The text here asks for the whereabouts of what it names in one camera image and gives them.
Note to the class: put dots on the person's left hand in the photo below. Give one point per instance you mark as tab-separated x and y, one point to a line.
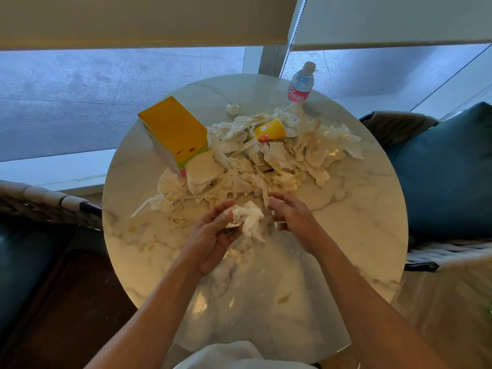
203	242

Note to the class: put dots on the person's right hand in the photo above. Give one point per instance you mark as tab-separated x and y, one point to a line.
299	226

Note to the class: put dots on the person's left thumb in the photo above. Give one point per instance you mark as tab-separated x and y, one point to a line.
232	234

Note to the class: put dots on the person's right fingers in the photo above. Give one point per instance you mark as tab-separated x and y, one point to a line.
280	205

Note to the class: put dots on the white tissue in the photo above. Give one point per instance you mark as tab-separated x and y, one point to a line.
250	219

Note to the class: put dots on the person's right forearm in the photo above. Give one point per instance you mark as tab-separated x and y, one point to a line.
369	315

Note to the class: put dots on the person's left forearm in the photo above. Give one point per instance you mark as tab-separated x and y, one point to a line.
153	318

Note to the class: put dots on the pile of crumpled tissues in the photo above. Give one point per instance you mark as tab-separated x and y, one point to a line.
276	157

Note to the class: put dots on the yellow paper cup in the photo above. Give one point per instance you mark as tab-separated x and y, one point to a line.
271	130

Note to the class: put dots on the white plastic straw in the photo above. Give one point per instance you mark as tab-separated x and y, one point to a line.
140	209

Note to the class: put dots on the small white tissue ball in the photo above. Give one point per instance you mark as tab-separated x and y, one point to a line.
233	109

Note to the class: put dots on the yellow tissue box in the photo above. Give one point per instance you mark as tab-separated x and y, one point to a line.
175	130

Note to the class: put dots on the clear plastic water bottle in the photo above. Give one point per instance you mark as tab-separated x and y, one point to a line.
299	88

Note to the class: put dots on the white garment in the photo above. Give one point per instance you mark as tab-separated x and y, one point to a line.
230	357

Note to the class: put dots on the grey wicker chair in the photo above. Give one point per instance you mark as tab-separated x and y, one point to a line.
42	201
399	124

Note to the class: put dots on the beige roller blind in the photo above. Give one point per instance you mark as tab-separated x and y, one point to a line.
142	19
392	19

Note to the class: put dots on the grey window frame post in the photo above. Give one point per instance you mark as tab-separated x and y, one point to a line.
265	59

